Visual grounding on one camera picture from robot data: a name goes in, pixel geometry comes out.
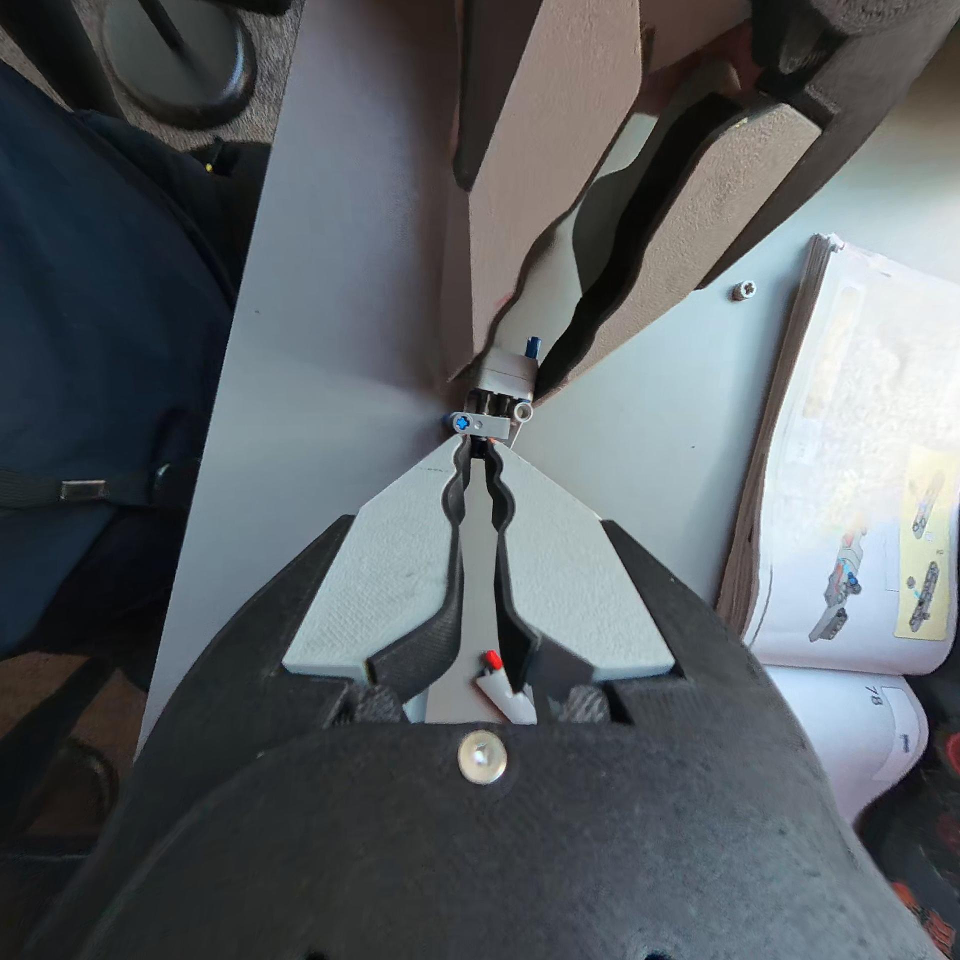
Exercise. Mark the black round base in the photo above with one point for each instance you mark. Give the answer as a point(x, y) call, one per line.
point(180, 52)

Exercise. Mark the red black printed box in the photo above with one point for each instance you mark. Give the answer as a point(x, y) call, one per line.
point(919, 840)

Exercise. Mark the lego instruction booklet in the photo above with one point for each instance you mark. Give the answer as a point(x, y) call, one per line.
point(840, 480)

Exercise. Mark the silver table screw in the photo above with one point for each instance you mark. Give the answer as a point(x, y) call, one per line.
point(743, 289)

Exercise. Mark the grey lego assembly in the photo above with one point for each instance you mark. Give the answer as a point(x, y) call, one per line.
point(501, 390)

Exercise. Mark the dark blue backpack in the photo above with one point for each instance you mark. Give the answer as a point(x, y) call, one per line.
point(97, 337)

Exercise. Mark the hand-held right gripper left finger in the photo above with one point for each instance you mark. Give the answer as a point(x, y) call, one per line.
point(375, 585)

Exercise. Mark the white red lego piece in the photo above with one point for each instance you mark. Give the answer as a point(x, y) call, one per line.
point(506, 694)

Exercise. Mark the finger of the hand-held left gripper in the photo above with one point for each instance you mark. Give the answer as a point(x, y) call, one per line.
point(712, 202)
point(547, 150)

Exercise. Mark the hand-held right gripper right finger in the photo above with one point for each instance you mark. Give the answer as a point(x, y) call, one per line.
point(577, 592)

